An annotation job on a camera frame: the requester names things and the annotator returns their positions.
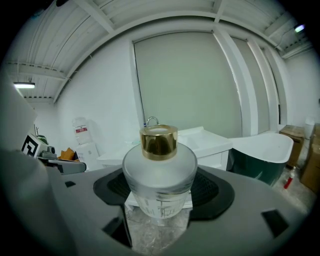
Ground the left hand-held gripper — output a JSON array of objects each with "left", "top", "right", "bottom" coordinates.
[{"left": 21, "top": 133, "right": 87, "bottom": 175}]

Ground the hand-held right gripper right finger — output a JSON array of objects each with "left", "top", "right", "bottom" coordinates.
[{"left": 131, "top": 164, "right": 310, "bottom": 256}]

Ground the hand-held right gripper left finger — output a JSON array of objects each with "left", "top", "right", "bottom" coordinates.
[{"left": 46, "top": 164, "right": 133, "bottom": 256}]

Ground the round metal drain fitting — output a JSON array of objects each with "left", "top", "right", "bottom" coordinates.
[{"left": 121, "top": 124, "right": 198, "bottom": 220}]

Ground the white rectangular sink basin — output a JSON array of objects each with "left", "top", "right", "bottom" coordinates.
[{"left": 96, "top": 126, "right": 234, "bottom": 167}]

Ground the orange bag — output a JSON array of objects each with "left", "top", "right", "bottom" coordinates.
[{"left": 56, "top": 147, "right": 80, "bottom": 163}]

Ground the white water dispenser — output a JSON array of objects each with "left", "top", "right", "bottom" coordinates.
[{"left": 75, "top": 142, "right": 100, "bottom": 172}]

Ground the green striped ornament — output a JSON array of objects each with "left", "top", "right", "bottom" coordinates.
[{"left": 36, "top": 126, "right": 49, "bottom": 145}]

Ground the white oval wash basin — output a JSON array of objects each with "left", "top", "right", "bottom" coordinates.
[{"left": 228, "top": 132, "right": 295, "bottom": 187}]

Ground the cardboard box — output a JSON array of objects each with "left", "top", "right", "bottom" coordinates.
[
  {"left": 278, "top": 124, "right": 306, "bottom": 168},
  {"left": 299, "top": 129, "right": 320, "bottom": 195}
]

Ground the chrome faucet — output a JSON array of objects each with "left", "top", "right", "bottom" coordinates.
[{"left": 146, "top": 116, "right": 161, "bottom": 127}]

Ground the gray roller blind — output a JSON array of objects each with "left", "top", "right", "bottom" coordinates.
[{"left": 133, "top": 31, "right": 242, "bottom": 141}]

